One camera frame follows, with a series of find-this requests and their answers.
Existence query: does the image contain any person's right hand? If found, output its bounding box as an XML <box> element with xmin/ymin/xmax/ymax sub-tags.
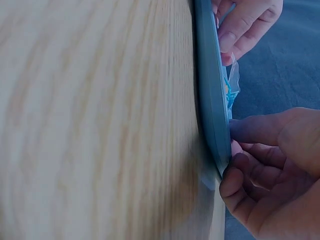
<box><xmin>219</xmin><ymin>106</ymin><xmax>320</xmax><ymax>240</ymax></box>

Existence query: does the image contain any person's left hand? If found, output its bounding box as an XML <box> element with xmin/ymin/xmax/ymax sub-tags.
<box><xmin>211</xmin><ymin>0</ymin><xmax>285</xmax><ymax>67</ymax></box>

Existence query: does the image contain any clear packet with blue print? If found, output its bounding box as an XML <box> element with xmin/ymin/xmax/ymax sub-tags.
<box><xmin>216</xmin><ymin>2</ymin><xmax>242</xmax><ymax>121</ymax></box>

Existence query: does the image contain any teal plastic tray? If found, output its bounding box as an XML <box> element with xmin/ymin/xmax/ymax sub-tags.
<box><xmin>191</xmin><ymin>0</ymin><xmax>233</xmax><ymax>181</ymax></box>

